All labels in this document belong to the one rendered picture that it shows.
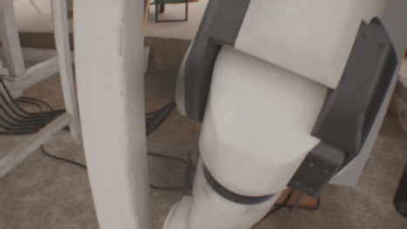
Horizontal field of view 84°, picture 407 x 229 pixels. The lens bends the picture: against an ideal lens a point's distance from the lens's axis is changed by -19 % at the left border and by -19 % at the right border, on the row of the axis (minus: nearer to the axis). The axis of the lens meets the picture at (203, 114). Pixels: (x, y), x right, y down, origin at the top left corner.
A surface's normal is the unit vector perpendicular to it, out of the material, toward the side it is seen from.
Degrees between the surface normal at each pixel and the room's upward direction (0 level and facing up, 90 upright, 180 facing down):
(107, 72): 81
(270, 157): 71
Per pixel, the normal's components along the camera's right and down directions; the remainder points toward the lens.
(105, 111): -0.28, 0.31
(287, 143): -0.22, -0.04
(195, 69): -0.41, 0.59
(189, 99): -0.44, 0.74
